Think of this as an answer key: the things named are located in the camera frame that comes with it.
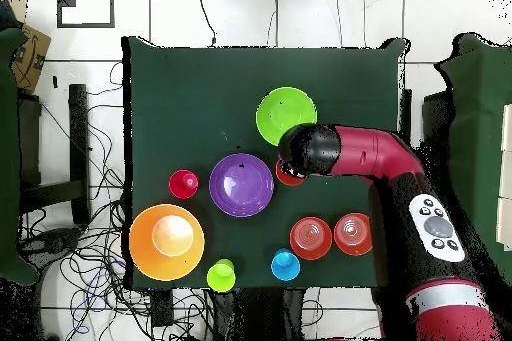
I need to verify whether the purple bowl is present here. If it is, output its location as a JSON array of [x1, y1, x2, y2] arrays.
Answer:
[[208, 152, 276, 219]]

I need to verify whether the orange cup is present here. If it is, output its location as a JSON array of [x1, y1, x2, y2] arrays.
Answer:
[[274, 158, 307, 187]]

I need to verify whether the green bowl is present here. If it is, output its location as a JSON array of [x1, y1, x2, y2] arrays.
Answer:
[[255, 86, 318, 147]]

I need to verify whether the lime green cup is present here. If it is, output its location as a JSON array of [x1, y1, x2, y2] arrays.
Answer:
[[206, 258, 237, 293]]

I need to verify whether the red cup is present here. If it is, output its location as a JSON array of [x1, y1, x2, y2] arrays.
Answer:
[[168, 169, 200, 200]]

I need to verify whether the orange bowl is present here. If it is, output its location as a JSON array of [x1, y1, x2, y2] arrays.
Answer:
[[289, 216, 334, 261], [333, 212, 374, 257]]

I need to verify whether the blue cup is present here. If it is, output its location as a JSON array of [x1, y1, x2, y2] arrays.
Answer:
[[270, 248, 302, 282]]

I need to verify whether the dark green tablecloth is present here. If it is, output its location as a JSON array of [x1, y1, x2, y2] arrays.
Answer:
[[121, 35, 409, 291]]

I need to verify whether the large yellow bowl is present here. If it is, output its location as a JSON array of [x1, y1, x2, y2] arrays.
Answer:
[[128, 203, 206, 282]]

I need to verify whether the black metal stand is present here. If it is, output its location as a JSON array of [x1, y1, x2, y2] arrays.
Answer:
[[17, 83, 91, 226], [397, 88, 455, 182]]

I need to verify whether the black chair base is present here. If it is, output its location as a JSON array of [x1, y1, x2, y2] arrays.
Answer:
[[19, 226, 83, 262]]

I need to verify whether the green cloth covered table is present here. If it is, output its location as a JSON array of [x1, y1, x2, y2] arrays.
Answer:
[[0, 26, 41, 286], [435, 32, 512, 286]]

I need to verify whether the cardboard box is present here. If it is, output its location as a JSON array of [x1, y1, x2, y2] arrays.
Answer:
[[9, 22, 52, 95]]

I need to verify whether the white box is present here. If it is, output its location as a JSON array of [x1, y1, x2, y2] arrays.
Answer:
[[496, 197, 512, 252], [501, 103, 512, 153]]

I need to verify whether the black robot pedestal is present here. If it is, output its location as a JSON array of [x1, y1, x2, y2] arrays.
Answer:
[[211, 287, 305, 341]]

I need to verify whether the black floor cable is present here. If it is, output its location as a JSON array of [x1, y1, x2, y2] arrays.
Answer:
[[194, 0, 218, 47]]

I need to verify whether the tangle of cables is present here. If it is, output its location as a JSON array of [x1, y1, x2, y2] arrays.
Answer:
[[19, 62, 213, 341]]

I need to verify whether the black square frame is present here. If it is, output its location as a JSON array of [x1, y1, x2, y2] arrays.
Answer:
[[56, 0, 116, 29]]

